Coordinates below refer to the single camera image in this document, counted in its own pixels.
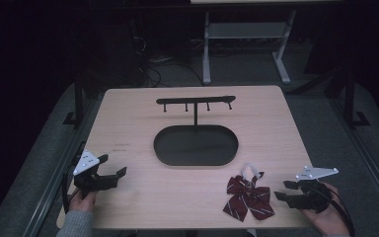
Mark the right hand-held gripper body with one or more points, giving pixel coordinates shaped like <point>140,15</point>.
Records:
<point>312,197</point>

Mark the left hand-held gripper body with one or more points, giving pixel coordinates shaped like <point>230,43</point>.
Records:
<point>89,179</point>

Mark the dark red striped bow tie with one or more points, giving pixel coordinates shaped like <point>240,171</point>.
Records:
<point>248,197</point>

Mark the black hook stand with tray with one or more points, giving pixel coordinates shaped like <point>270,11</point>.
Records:
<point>195,144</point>

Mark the person's left hand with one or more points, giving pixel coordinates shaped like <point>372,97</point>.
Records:
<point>83,202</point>

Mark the person's right hand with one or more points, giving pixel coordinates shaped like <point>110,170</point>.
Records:
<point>329,220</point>

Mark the black metal stand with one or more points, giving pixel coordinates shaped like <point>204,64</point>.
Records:
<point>78,102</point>
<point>350,98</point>

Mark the grey metal rail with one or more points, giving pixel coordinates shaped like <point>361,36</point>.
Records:
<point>51,191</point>
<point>366,158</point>

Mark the white metal desk frame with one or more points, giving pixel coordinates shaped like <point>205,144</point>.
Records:
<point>243,31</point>

